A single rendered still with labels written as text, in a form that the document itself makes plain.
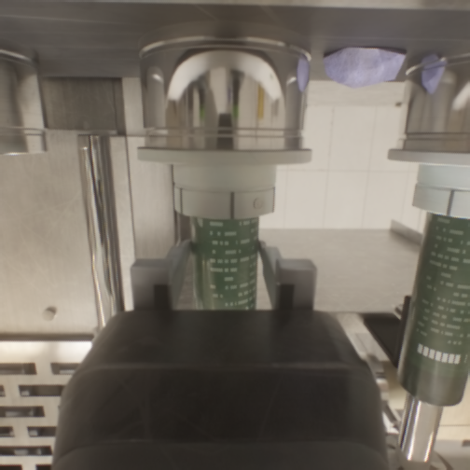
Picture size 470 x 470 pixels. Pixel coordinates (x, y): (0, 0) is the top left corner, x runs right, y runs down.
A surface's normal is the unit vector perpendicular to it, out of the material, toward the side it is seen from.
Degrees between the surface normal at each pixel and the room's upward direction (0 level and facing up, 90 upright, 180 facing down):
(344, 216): 90
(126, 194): 90
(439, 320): 90
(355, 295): 180
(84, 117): 90
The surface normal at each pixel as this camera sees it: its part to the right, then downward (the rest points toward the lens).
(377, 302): 0.01, -0.96
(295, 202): 0.03, 0.28
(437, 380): -0.43, 0.25
